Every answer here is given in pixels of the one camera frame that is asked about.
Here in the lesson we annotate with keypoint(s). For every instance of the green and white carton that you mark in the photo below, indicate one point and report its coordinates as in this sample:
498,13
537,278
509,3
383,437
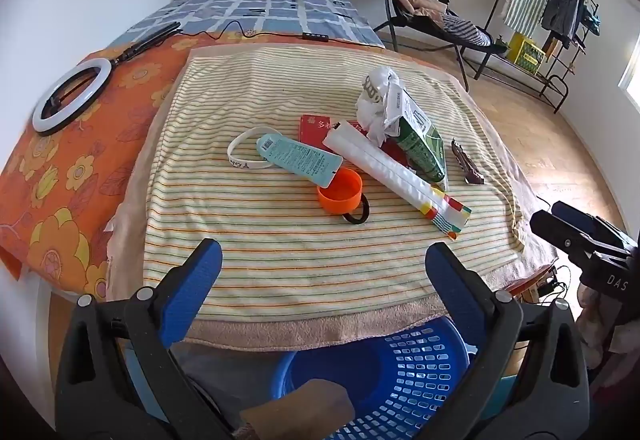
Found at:
420,145

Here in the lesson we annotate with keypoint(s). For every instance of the brown wrapper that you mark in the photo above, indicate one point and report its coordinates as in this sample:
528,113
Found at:
467,165

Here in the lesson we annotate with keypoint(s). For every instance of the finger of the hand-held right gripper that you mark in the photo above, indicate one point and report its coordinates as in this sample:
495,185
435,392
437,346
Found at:
555,227
575,215

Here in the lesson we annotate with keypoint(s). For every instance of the black metal clothes rack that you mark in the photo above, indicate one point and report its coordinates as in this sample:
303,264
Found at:
562,93

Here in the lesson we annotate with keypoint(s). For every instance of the dark grey jacket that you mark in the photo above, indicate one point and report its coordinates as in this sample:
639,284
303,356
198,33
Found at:
562,5

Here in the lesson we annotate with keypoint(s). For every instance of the blue checked bed sheet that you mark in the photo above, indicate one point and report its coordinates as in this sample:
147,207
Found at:
280,15

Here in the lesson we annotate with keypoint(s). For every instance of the blue plastic basket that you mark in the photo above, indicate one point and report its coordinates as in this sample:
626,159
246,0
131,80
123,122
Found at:
415,370

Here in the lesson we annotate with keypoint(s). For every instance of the white wristband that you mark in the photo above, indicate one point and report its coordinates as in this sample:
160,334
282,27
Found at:
240,164

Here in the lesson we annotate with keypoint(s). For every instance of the orange plastic cup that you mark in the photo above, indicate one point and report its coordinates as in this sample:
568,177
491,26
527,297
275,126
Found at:
345,200

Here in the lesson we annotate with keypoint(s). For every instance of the teal tube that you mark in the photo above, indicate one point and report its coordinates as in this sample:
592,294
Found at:
300,160

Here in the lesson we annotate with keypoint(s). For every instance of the white plastic bag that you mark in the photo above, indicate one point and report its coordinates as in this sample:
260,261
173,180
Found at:
372,115

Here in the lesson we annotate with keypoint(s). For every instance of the long white package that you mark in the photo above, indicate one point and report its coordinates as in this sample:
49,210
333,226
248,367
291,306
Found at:
380,165

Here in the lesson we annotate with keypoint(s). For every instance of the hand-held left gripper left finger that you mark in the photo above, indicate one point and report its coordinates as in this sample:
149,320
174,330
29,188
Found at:
192,285

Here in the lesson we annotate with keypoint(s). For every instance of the teal garment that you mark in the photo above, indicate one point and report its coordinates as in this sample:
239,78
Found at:
592,23

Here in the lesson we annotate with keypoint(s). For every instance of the striped garment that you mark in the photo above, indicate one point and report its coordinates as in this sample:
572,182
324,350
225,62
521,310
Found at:
465,30

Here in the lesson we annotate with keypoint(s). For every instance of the striped beige towel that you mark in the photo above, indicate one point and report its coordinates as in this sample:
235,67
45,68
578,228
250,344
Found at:
300,260

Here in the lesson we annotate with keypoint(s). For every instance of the red flat box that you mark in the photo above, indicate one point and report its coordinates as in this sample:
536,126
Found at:
312,130

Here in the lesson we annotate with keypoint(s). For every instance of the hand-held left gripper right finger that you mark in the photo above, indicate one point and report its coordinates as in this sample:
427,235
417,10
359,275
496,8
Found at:
452,285

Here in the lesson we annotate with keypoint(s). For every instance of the window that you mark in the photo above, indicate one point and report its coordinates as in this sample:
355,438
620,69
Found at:
631,70

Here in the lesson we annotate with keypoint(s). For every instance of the yellow crate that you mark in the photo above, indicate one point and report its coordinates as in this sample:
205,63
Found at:
525,53

